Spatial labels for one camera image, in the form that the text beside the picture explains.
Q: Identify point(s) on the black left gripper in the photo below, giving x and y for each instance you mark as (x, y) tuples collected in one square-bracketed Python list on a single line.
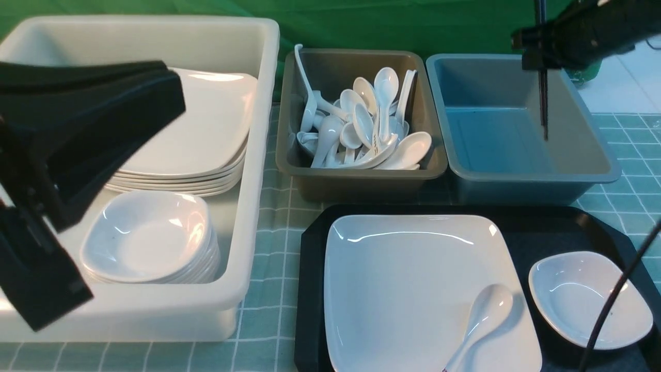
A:
[(39, 277)]

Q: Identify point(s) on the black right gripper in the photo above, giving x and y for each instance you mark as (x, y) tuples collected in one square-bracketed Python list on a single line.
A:
[(586, 32)]

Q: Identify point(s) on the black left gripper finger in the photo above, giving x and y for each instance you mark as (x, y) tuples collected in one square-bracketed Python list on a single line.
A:
[(67, 130)]

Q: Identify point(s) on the black chopstick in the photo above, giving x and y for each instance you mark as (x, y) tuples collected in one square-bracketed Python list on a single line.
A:
[(541, 103), (545, 113)]

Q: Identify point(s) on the small white sauce dish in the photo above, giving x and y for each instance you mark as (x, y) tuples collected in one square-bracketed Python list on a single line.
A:
[(570, 290)]

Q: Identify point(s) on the white ceramic soup spoon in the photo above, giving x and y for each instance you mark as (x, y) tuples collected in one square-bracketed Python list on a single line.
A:
[(490, 309)]

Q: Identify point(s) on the white square rice plate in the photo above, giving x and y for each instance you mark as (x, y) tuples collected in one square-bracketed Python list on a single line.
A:
[(398, 291)]

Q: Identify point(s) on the green cloth backdrop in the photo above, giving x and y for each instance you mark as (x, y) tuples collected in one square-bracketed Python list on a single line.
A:
[(422, 27)]

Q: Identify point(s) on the stack of small white bowls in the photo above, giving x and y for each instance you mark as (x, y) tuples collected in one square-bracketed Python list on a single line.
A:
[(152, 237)]

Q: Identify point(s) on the blue-grey plastic bin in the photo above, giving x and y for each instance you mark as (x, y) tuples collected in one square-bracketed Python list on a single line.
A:
[(498, 151)]

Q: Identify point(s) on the stack of white square plates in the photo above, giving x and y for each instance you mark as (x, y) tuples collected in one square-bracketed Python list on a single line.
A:
[(203, 151)]

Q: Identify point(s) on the large white plastic tub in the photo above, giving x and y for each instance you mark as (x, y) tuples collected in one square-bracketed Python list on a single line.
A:
[(163, 312)]

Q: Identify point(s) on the teal checkered tablecloth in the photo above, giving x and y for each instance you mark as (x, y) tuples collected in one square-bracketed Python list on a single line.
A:
[(266, 319)]

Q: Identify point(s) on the pile of white spoons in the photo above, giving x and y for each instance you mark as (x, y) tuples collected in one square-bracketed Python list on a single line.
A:
[(365, 128)]

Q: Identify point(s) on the grey-brown spoon bin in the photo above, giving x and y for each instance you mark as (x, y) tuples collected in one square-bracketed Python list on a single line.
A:
[(330, 71)]

